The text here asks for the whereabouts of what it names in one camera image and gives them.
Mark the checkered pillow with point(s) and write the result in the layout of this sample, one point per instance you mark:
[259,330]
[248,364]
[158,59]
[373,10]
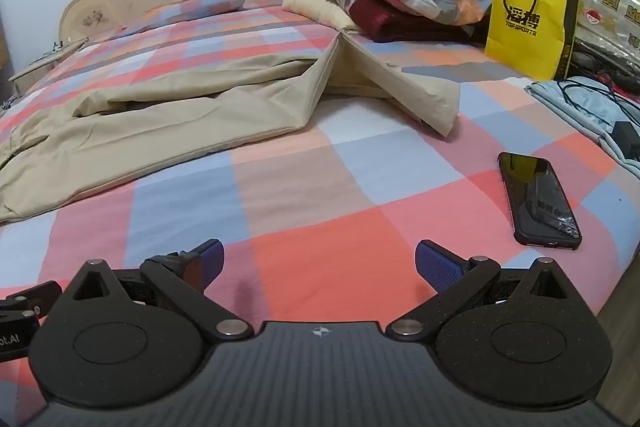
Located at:
[195,9]

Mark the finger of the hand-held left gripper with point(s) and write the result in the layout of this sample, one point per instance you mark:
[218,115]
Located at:
[35,293]

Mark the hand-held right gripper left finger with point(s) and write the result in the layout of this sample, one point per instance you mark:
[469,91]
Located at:
[210,259]

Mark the beige pants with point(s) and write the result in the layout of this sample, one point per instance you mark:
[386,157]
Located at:
[210,87]

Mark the beige nightstand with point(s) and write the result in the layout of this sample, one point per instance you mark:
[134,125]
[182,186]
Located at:
[47,64]

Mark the yellow paper shopping bag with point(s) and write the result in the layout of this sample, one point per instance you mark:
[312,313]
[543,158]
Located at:
[522,27]

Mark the black power adapter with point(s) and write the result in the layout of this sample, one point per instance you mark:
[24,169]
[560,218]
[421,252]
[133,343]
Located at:
[629,138]

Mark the black smartphone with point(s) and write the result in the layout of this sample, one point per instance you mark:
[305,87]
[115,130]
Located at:
[537,197]

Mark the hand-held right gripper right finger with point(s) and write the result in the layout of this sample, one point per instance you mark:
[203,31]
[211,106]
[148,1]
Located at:
[437,264]

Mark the folded cream cloth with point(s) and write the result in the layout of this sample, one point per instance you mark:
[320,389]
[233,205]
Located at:
[320,9]

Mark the checkered bed sheet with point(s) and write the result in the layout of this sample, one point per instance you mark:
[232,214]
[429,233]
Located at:
[325,217]

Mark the light blue folded cloth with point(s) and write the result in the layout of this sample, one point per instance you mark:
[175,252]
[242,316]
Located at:
[575,107]

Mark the folded maroon blanket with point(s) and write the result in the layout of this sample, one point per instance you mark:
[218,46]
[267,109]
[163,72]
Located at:
[395,19]

